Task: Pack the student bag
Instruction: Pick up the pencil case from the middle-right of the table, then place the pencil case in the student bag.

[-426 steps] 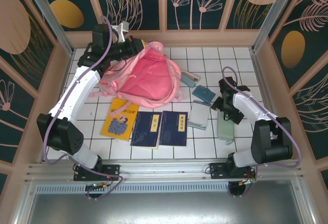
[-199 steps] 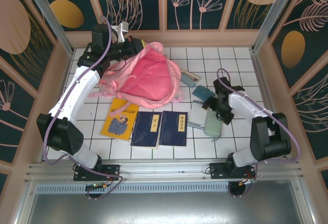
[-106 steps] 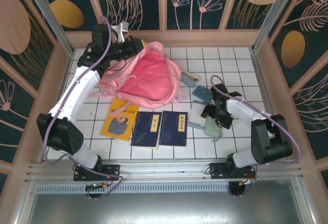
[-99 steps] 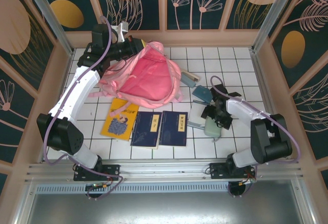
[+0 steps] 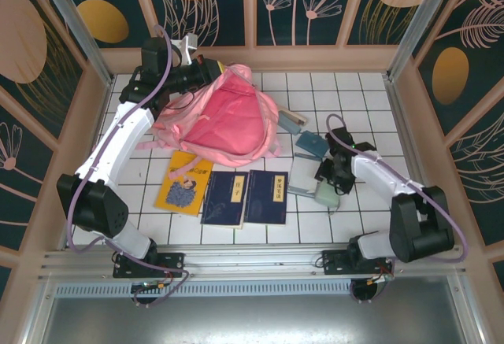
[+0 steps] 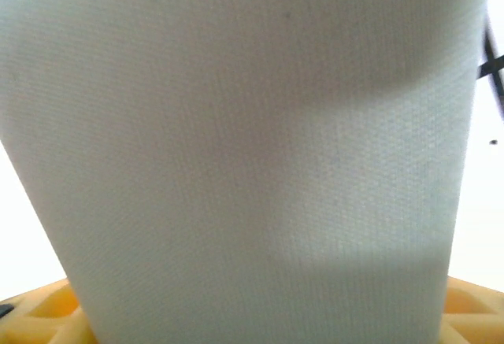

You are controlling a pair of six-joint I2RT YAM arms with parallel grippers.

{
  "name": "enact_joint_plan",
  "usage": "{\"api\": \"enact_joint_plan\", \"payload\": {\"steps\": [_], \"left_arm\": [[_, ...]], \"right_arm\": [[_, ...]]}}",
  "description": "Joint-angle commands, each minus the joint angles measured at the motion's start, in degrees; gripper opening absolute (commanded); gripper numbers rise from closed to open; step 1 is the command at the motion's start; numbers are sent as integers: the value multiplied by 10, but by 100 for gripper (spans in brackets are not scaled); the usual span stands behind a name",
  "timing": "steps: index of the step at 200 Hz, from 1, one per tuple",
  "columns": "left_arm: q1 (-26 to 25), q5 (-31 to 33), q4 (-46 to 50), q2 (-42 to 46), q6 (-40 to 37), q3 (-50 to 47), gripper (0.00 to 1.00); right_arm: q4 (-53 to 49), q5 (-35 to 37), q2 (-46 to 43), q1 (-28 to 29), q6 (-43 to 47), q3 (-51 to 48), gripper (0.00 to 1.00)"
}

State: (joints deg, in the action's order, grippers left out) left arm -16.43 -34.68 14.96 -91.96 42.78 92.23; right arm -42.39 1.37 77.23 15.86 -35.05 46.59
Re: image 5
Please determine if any light green box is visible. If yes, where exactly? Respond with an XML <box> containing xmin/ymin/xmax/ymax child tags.
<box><xmin>313</xmin><ymin>180</ymin><xmax>342</xmax><ymax>208</ymax></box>

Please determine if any white notebook with blue cover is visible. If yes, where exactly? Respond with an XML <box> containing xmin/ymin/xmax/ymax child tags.
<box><xmin>286</xmin><ymin>154</ymin><xmax>330</xmax><ymax>200</ymax></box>

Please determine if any pink backpack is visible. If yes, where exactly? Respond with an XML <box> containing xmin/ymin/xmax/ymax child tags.
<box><xmin>135</xmin><ymin>63</ymin><xmax>284</xmax><ymax>182</ymax></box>

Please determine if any small teal wallet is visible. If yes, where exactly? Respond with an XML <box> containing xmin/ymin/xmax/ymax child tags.
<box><xmin>295</xmin><ymin>130</ymin><xmax>328</xmax><ymax>159</ymax></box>

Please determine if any dark blue book, plain cover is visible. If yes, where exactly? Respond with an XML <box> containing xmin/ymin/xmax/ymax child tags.
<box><xmin>243</xmin><ymin>169</ymin><xmax>290</xmax><ymax>227</ymax></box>

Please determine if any yellow book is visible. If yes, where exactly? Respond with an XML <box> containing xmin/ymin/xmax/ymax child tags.
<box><xmin>153</xmin><ymin>150</ymin><xmax>214</xmax><ymax>217</ymax></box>

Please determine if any dark blue book, leaf print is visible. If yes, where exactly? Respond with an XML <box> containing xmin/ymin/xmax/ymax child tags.
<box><xmin>199</xmin><ymin>170</ymin><xmax>250</xmax><ymax>230</ymax></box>

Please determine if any slotted metal vent strip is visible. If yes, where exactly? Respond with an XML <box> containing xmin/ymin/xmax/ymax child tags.
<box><xmin>54</xmin><ymin>283</ymin><xmax>452</xmax><ymax>298</ymax></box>

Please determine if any grey metal sheet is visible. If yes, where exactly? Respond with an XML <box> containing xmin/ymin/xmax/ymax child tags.
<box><xmin>39</xmin><ymin>295</ymin><xmax>480</xmax><ymax>344</ymax></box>

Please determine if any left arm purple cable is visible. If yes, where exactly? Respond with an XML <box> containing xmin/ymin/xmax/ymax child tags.
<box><xmin>65</xmin><ymin>24</ymin><xmax>191</xmax><ymax>309</ymax></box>

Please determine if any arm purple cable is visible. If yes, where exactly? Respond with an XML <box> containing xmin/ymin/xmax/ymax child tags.
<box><xmin>65</xmin><ymin>24</ymin><xmax>191</xmax><ymax>309</ymax></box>
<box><xmin>325</xmin><ymin>113</ymin><xmax>471</xmax><ymax>305</ymax></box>

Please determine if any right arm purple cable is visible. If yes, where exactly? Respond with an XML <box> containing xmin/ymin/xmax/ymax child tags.
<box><xmin>325</xmin><ymin>113</ymin><xmax>471</xmax><ymax>305</ymax></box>

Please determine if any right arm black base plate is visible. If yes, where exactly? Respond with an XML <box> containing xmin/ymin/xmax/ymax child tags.
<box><xmin>321</xmin><ymin>247</ymin><xmax>395</xmax><ymax>279</ymax></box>

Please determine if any small wired circuit board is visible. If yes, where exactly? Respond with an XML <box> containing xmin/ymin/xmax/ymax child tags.
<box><xmin>129</xmin><ymin>279</ymin><xmax>174</xmax><ymax>296</ymax></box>
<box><xmin>364</xmin><ymin>271</ymin><xmax>395</xmax><ymax>287</ymax></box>

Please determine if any aluminium corner post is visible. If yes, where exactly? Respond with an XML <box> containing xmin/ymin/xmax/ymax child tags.
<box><xmin>31</xmin><ymin>0</ymin><xmax>116</xmax><ymax>86</ymax></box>
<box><xmin>385</xmin><ymin>0</ymin><xmax>462</xmax><ymax>82</ymax></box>

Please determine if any aluminium front rail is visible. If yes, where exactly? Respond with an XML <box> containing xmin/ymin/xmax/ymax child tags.
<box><xmin>37</xmin><ymin>242</ymin><xmax>469</xmax><ymax>282</ymax></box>

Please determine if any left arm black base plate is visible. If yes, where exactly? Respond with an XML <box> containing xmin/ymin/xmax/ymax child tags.
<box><xmin>113</xmin><ymin>251</ymin><xmax>186</xmax><ymax>280</ymax></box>

